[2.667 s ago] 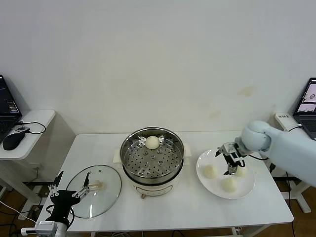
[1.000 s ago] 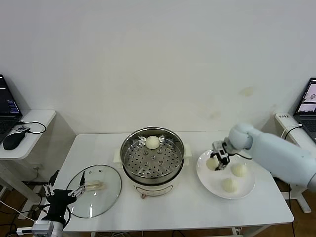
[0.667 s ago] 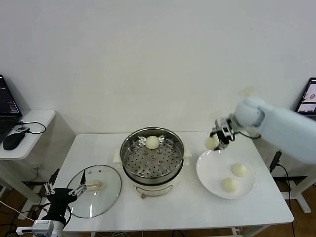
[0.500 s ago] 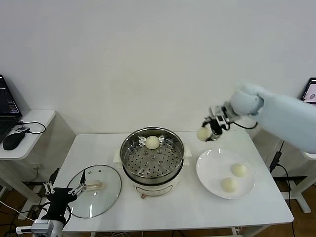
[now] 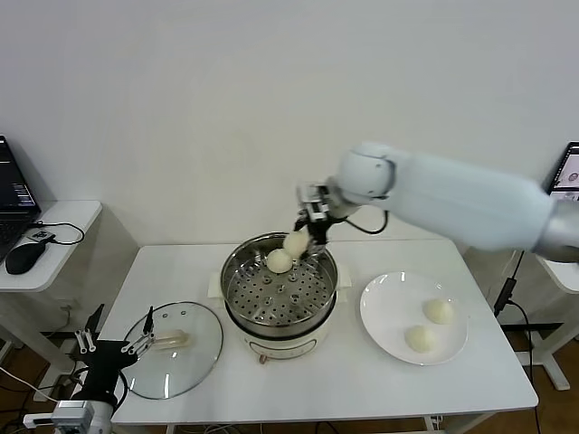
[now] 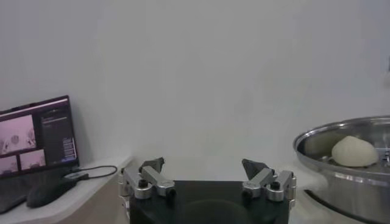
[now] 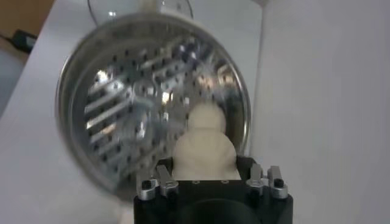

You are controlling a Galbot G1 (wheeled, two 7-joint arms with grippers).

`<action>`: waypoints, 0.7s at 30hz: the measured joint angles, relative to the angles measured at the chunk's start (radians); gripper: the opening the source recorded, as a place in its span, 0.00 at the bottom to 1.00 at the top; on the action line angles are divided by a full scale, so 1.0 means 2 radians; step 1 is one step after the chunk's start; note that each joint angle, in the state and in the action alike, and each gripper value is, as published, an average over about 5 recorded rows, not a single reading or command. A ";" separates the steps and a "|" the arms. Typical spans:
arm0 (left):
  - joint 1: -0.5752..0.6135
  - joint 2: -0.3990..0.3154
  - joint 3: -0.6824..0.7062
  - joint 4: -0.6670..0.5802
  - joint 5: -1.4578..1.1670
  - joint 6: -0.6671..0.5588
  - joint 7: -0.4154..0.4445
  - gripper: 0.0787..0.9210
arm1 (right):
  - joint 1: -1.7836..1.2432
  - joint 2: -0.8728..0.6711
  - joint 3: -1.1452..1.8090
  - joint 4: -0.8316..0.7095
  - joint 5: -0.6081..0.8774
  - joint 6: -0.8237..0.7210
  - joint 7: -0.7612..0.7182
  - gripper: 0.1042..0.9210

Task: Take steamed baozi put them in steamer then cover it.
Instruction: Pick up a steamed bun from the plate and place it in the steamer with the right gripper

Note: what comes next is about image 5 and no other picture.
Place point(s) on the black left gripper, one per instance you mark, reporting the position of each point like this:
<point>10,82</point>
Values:
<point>104,361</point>

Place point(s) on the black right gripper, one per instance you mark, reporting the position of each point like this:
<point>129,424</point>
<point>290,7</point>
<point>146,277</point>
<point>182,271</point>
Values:
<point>321,213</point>

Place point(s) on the white steamed baozi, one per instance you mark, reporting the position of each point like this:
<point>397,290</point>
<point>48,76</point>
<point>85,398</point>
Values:
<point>438,311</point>
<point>420,338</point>
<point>295,244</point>
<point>277,262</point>

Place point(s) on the round glass pot lid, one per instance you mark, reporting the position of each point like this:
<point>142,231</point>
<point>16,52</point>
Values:
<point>199,361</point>

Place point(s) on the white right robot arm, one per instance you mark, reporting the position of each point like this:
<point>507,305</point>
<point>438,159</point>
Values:
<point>452,199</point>

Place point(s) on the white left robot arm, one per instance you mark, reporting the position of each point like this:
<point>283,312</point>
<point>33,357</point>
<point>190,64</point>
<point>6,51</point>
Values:
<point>101,418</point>

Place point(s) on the stainless steel steamer basket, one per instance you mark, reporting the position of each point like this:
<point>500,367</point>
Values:
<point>271,294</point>

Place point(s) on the white round plate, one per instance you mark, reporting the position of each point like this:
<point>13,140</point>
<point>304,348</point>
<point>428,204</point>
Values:
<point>398,294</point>

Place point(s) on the black computer mouse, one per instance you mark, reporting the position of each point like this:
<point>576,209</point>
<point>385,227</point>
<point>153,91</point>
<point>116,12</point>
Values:
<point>25,258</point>

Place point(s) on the small hub with QR label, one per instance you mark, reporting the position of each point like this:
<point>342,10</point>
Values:
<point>41,235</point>

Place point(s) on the cream electric cooker base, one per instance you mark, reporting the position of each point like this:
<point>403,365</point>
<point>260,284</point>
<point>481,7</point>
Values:
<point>280,346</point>

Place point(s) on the white side table with mouse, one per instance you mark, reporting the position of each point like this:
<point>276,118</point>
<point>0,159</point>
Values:
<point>72,212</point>

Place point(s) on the black laptop beside mouse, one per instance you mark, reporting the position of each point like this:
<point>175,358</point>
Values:
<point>13,194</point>

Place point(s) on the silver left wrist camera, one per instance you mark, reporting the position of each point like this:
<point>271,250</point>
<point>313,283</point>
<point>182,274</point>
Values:
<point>68,413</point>

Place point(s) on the black laptop showing camera images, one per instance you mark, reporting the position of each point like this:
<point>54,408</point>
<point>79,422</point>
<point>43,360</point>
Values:
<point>567,176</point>

